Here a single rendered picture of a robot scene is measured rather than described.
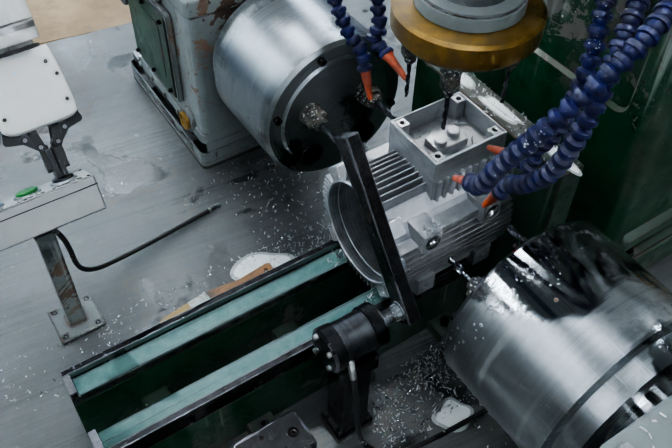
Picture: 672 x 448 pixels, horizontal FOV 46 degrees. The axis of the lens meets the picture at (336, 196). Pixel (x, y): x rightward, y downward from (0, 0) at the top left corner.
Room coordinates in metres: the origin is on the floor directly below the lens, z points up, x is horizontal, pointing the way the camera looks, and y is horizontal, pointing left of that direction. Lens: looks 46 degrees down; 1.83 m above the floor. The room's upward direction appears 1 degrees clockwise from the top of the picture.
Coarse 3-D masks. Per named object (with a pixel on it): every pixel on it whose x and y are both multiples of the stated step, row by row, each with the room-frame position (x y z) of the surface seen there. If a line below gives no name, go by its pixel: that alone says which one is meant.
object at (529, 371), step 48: (528, 240) 0.58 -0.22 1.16; (576, 240) 0.58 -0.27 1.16; (480, 288) 0.54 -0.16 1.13; (528, 288) 0.52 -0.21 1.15; (576, 288) 0.51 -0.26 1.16; (624, 288) 0.51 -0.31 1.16; (480, 336) 0.50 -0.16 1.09; (528, 336) 0.47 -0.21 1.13; (576, 336) 0.46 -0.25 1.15; (624, 336) 0.45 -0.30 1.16; (480, 384) 0.47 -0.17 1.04; (528, 384) 0.43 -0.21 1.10; (576, 384) 0.42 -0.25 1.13; (624, 384) 0.41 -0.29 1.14; (528, 432) 0.40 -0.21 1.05; (576, 432) 0.39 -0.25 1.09
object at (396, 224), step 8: (328, 168) 0.78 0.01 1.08; (336, 168) 0.76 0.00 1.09; (344, 168) 0.76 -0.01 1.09; (336, 176) 0.76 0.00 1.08; (344, 176) 0.76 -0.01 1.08; (392, 224) 0.66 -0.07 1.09; (400, 224) 0.67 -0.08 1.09; (392, 232) 0.66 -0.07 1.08; (400, 232) 0.66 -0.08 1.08; (336, 240) 0.75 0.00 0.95; (384, 288) 0.66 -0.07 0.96; (384, 296) 0.65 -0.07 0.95
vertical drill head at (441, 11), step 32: (416, 0) 0.77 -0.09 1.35; (448, 0) 0.76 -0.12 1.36; (480, 0) 0.75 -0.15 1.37; (512, 0) 0.76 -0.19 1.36; (416, 32) 0.73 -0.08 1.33; (448, 32) 0.73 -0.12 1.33; (480, 32) 0.73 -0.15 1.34; (512, 32) 0.73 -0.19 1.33; (448, 64) 0.71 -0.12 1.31; (480, 64) 0.70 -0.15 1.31; (512, 64) 0.72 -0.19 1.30; (448, 96) 0.73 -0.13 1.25
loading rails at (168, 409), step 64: (320, 256) 0.75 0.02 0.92; (192, 320) 0.63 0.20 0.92; (256, 320) 0.65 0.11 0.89; (320, 320) 0.63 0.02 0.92; (448, 320) 0.70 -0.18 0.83; (64, 384) 0.52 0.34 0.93; (128, 384) 0.54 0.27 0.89; (192, 384) 0.53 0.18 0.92; (256, 384) 0.53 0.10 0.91; (320, 384) 0.59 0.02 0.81
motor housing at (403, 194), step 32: (384, 160) 0.77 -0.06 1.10; (352, 192) 0.80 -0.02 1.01; (384, 192) 0.71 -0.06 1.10; (416, 192) 0.72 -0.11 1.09; (352, 224) 0.77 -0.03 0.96; (448, 224) 0.69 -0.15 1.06; (480, 224) 0.72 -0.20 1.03; (352, 256) 0.73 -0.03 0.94; (416, 256) 0.66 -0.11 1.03; (448, 256) 0.68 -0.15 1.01
